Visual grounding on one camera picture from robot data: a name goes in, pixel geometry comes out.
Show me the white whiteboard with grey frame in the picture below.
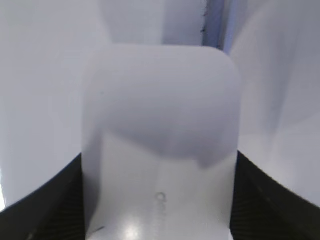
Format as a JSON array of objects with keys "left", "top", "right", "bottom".
[{"left": 0, "top": 0, "right": 320, "bottom": 210}]

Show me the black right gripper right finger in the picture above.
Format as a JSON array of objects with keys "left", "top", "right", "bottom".
[{"left": 229, "top": 152, "right": 320, "bottom": 240}]

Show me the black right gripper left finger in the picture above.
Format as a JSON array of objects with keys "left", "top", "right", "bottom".
[{"left": 0, "top": 154, "right": 86, "bottom": 240}]

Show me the white whiteboard eraser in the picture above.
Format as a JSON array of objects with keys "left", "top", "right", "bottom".
[{"left": 82, "top": 44, "right": 241, "bottom": 240}]

